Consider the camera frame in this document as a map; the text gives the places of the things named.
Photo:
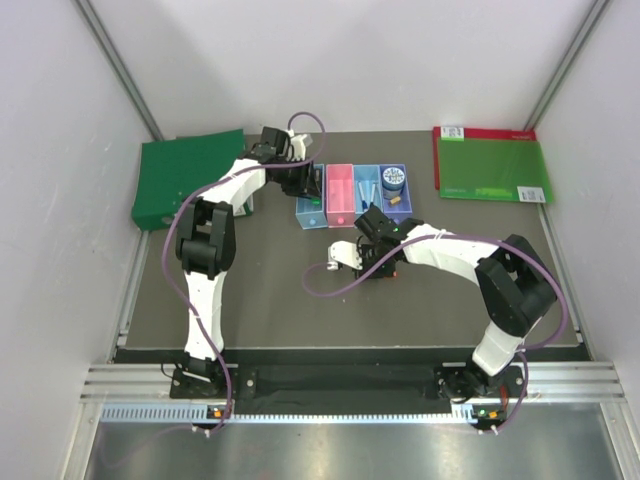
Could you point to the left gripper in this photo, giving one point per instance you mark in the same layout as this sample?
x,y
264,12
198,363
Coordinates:
x,y
305,185

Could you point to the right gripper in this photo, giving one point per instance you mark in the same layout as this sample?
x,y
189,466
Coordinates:
x,y
363,250

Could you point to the purple drawer bin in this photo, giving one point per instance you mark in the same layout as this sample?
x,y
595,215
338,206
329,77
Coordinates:
x,y
402,210

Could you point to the blue capped whiteboard marker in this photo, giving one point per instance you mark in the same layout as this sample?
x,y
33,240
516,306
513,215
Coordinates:
x,y
363,199

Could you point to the black capped whiteboard marker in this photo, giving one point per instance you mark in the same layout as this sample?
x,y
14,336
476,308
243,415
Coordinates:
x,y
372,195

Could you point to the blue lidded round jar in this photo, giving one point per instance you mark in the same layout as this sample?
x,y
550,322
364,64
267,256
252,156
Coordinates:
x,y
393,180

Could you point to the pink drawer bin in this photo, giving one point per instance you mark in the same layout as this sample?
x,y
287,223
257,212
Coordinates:
x,y
340,196

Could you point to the green transparent folder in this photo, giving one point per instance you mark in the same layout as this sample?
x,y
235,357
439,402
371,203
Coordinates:
x,y
493,170

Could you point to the light blue end drawer bin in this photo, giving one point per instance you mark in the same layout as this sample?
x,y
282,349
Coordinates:
x,y
311,216

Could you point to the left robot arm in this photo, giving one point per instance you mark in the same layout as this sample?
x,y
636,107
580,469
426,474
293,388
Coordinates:
x,y
205,237

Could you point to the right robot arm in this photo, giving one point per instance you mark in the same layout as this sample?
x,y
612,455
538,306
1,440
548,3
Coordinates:
x,y
513,281

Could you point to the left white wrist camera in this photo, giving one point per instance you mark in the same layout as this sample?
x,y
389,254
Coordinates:
x,y
299,144

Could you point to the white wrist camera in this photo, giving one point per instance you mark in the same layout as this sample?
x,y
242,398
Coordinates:
x,y
343,253
299,144

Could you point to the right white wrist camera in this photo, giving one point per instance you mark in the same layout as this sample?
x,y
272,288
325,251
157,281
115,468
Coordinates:
x,y
343,253

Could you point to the green ring binder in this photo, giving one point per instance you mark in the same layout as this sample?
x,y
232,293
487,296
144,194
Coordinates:
x,y
170,170

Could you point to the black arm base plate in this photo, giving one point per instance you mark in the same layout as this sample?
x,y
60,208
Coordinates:
x,y
339,388

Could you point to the slotted cable duct rail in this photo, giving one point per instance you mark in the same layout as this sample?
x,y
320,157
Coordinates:
x,y
210,413

